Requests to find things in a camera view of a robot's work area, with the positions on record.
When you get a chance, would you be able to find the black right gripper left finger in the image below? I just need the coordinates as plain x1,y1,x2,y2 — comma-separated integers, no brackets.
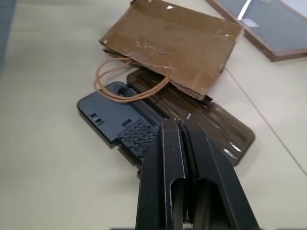
134,118,188,230

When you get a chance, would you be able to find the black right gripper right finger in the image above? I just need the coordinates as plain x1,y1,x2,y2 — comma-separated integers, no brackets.
180,118,260,230

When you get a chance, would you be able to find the dark plastic case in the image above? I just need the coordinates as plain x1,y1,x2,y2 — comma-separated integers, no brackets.
77,68,256,178

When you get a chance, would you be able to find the brown framed dark board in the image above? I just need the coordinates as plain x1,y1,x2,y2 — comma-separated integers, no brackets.
205,0,307,63

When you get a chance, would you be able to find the brown paper bag with handles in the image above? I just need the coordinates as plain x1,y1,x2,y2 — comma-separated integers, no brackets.
93,0,245,104

